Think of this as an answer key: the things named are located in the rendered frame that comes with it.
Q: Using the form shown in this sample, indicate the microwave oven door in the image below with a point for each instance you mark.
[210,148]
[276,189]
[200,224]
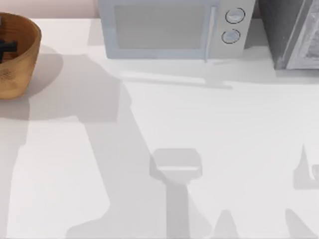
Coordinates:
[159,27]

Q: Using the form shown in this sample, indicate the large microwave knob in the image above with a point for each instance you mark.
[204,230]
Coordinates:
[235,15]

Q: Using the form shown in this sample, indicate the wooden basket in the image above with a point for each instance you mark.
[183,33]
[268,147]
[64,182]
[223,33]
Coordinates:
[23,69]

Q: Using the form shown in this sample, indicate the pale microwave oven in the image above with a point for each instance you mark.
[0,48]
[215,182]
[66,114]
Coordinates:
[245,25]

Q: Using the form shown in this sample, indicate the small microwave knob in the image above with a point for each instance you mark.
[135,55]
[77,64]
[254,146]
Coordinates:
[231,36]

